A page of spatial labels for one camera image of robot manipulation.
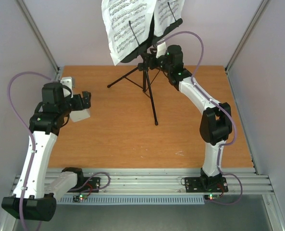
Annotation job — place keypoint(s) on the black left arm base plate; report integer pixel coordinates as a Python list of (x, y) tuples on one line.
[(92, 185)]

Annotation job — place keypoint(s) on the right white sheet music page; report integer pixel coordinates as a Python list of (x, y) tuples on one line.
[(166, 12)]

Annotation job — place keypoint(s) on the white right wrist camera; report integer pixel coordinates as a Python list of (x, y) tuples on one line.
[(161, 49)]

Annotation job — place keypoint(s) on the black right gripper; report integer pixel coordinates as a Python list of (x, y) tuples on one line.
[(151, 60)]

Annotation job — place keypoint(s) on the aluminium corner post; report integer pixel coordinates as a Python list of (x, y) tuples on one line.
[(30, 20), (248, 31)]

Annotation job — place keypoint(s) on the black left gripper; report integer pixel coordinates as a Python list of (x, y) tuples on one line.
[(87, 98)]

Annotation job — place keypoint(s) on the left white sheet music page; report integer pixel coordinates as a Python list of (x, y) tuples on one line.
[(127, 23)]

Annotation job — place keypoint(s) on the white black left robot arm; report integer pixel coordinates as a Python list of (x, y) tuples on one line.
[(31, 199)]

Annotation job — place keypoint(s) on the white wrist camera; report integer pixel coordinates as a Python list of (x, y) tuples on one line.
[(68, 86), (161, 49)]

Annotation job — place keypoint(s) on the left aluminium corner post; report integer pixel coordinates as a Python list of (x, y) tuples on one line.
[(30, 20)]

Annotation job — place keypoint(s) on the aluminium front frame rails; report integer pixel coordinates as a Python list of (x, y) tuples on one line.
[(165, 181)]

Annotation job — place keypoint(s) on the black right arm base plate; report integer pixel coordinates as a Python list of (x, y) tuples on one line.
[(192, 185)]

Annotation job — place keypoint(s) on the grey slotted cable duct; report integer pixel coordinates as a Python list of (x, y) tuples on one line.
[(133, 200)]

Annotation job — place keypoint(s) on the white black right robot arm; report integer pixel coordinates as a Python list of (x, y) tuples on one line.
[(215, 126)]

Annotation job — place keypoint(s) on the white grey metronome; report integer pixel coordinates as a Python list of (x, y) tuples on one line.
[(76, 116)]

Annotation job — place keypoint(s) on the white sheet music page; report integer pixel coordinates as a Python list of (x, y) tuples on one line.
[(166, 12), (127, 23)]

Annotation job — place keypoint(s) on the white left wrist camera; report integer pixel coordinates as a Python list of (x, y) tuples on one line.
[(68, 86)]

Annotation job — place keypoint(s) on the right aluminium corner post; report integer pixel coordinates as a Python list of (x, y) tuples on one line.
[(248, 31)]

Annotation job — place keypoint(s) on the black tripod music stand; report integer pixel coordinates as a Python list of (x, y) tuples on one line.
[(169, 60)]

